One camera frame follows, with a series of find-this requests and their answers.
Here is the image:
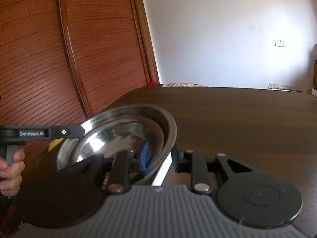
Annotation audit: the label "red and navy clothes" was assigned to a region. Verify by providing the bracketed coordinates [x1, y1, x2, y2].
[145, 81, 159, 88]

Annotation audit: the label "medium steel bowl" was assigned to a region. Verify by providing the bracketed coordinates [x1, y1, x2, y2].
[70, 119, 164, 166]

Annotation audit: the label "floral square plate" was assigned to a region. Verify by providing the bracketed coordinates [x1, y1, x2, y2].
[151, 152, 173, 186]

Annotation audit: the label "person left hand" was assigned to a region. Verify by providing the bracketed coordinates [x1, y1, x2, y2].
[0, 147, 25, 197]

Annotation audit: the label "large steel bowl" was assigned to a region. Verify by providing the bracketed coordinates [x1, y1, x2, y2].
[56, 104, 177, 186]

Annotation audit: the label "wooden louvered wardrobe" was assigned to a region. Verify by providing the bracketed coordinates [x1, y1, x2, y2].
[0, 0, 160, 169]

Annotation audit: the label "wall power outlet strip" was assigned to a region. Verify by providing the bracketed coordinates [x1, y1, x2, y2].
[268, 82, 294, 90]

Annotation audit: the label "wall light switch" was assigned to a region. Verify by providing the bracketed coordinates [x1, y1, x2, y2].
[275, 40, 286, 47]

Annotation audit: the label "floral bedspread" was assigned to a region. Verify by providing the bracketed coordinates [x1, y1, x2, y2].
[159, 82, 205, 88]

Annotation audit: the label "wooden sideboard cabinet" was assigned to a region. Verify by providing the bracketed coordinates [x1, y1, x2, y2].
[313, 59, 317, 90]

